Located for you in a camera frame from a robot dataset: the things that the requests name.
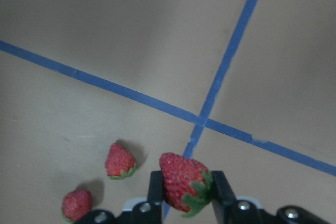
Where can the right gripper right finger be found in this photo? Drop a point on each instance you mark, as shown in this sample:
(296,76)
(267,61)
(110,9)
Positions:
(231,209)

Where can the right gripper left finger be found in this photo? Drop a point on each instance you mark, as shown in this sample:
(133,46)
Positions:
(147,209)

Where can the red strawberry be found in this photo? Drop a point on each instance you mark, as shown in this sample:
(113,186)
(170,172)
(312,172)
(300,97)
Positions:
(120,162)
(76,204)
(187,184)

